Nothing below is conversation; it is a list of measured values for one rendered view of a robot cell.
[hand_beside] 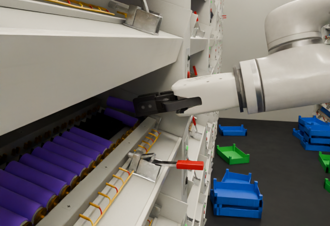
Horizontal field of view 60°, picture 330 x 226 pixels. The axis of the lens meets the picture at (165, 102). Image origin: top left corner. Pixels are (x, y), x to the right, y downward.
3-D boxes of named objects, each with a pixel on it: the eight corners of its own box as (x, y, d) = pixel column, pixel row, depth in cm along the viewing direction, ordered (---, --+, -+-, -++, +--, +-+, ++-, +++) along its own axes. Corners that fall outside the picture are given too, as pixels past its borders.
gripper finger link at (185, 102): (215, 91, 44) (191, 91, 49) (178, 104, 40) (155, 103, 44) (216, 98, 45) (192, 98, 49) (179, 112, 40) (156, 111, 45)
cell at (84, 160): (48, 151, 37) (93, 169, 36) (39, 156, 35) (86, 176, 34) (51, 138, 36) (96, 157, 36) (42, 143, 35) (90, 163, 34)
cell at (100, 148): (65, 140, 41) (106, 156, 40) (58, 144, 39) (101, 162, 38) (68, 128, 40) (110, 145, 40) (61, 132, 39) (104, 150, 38)
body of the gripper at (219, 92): (240, 62, 50) (177, 73, 52) (243, 67, 40) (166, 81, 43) (247, 103, 51) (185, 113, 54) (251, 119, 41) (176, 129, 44)
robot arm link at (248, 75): (252, 57, 48) (234, 60, 49) (258, 61, 40) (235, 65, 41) (260, 104, 50) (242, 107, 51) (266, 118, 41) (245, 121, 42)
